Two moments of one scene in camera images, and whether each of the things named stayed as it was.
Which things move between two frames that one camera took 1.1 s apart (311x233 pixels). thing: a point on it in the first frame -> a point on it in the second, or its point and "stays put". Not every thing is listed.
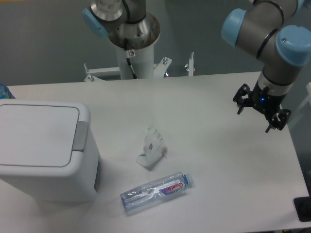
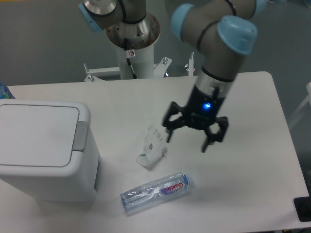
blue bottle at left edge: x=5 y=92 stays put
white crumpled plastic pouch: x=154 y=149 stays put
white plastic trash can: x=47 y=150 stays put
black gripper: x=265 y=103 -> x=202 y=108
